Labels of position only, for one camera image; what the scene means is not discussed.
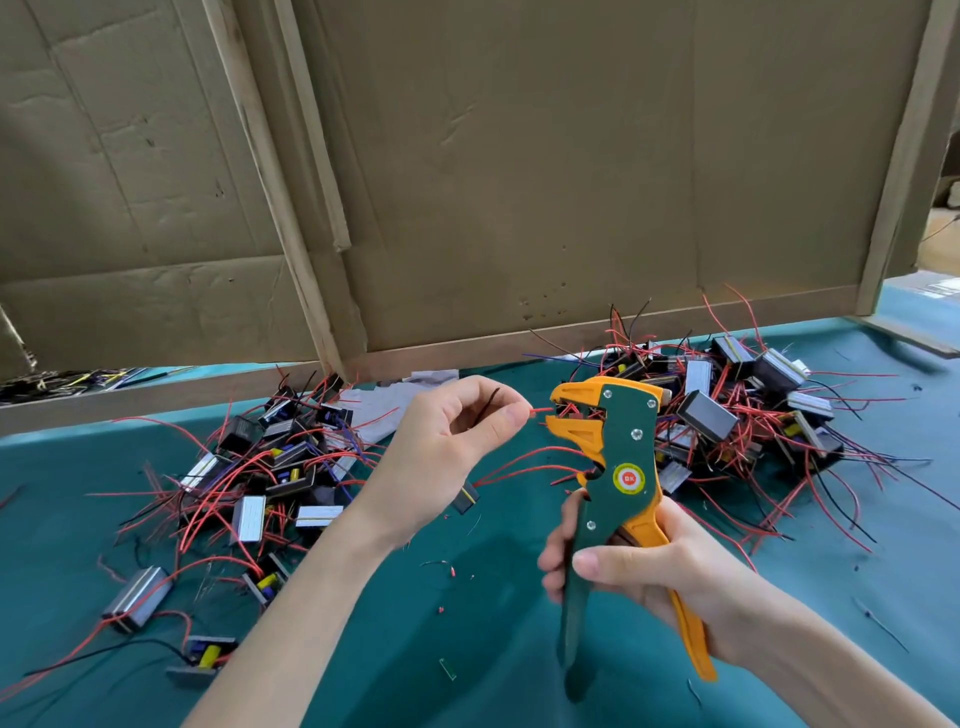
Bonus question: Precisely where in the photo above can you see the orange green wire strippers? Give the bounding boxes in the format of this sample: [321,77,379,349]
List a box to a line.
[547,375,719,702]

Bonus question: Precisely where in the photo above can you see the person's left forearm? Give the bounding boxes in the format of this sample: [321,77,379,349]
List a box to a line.
[183,517,407,728]

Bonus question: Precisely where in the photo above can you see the crumpled grey plastic bag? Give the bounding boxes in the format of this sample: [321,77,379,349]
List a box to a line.
[337,369,462,447]

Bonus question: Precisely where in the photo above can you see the pile of wired transformers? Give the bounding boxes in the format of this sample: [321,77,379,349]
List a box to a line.
[0,360,399,692]
[562,285,960,569]

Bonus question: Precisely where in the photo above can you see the thin wooden strip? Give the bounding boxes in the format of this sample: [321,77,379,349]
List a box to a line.
[273,0,354,254]

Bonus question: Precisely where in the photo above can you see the person's left hand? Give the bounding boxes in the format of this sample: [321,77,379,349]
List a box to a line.
[352,375,534,549]

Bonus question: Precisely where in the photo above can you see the person's right hand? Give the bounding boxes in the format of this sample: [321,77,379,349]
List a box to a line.
[537,487,767,669]

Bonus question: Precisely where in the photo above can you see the heap of black cables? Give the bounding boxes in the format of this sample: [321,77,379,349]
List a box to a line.
[0,367,174,407]

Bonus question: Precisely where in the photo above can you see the flat grey board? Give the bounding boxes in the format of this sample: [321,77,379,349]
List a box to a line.
[865,270,960,359]

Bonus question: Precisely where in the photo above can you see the wooden corner post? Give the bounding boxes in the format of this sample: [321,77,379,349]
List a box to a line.
[855,0,960,317]

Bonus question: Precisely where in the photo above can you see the smooth brown cardboard panel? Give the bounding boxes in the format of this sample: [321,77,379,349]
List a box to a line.
[300,0,939,354]

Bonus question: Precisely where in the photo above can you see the long wooden bottom rail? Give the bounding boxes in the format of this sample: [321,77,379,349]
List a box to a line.
[357,285,864,381]

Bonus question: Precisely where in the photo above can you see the wired module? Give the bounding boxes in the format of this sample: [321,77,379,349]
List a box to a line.
[453,382,602,515]

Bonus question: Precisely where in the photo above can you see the short wooden bottom rail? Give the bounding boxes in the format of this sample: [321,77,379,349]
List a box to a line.
[0,364,320,440]

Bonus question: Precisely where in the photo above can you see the person's right forearm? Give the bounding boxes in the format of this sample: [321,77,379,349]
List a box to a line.
[727,592,954,728]

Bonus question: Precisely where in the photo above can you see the wide wooden post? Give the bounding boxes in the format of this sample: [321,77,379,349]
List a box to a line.
[202,0,350,380]

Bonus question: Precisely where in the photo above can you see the creased brown cardboard panel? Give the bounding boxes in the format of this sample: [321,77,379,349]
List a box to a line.
[0,0,320,377]

